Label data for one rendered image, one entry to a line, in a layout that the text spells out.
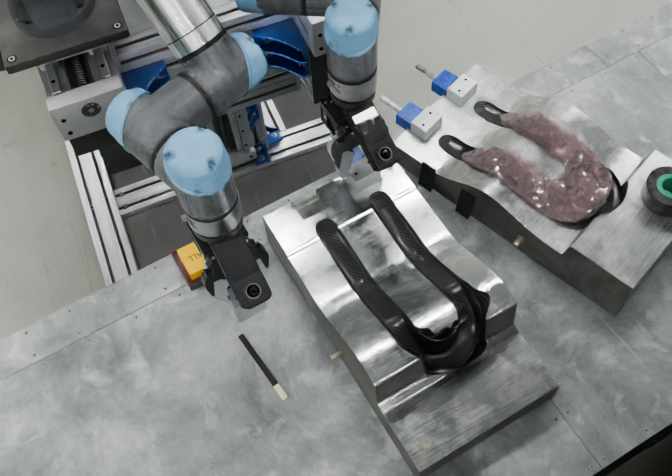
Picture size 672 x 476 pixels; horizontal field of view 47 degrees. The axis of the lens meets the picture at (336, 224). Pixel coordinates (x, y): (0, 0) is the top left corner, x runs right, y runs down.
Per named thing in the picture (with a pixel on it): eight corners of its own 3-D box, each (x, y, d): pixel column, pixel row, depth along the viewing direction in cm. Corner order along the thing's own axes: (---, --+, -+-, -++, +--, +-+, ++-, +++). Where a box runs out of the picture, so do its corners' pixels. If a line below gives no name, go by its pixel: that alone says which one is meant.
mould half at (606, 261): (391, 159, 151) (392, 124, 142) (473, 81, 160) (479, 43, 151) (614, 316, 133) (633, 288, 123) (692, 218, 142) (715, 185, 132)
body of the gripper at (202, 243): (237, 221, 119) (224, 176, 108) (263, 263, 115) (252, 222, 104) (191, 244, 117) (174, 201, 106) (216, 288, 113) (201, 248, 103)
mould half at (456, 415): (268, 241, 143) (258, 202, 131) (388, 179, 149) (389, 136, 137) (417, 481, 120) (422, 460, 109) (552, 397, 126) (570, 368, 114)
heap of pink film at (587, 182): (452, 163, 143) (456, 138, 136) (510, 106, 149) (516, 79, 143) (571, 245, 133) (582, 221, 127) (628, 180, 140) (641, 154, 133)
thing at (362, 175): (321, 148, 145) (318, 131, 140) (344, 135, 146) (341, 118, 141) (357, 198, 139) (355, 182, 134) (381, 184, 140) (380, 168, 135)
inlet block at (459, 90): (407, 82, 157) (408, 63, 153) (423, 67, 159) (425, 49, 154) (459, 115, 153) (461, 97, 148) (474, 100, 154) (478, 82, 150)
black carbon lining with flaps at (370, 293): (309, 232, 136) (305, 203, 128) (388, 191, 139) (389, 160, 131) (419, 398, 120) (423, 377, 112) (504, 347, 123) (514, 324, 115)
